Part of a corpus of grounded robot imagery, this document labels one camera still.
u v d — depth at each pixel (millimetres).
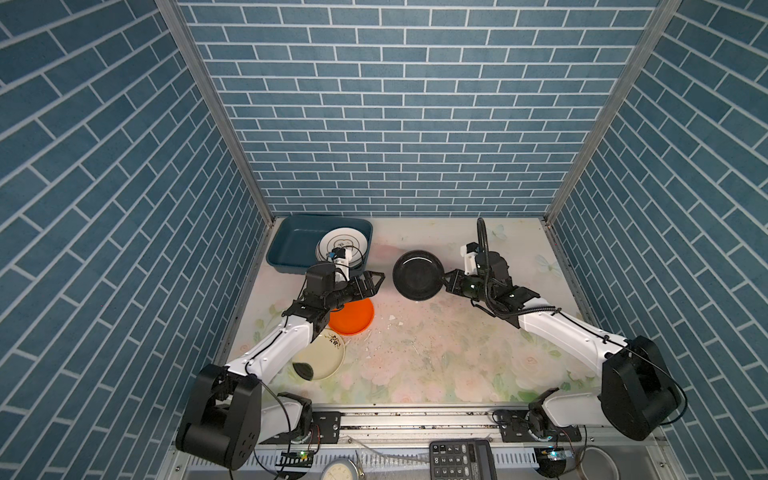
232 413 408
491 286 642
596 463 687
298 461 722
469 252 775
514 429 732
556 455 711
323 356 838
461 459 680
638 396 422
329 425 734
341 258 759
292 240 1143
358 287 736
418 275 865
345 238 1098
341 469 653
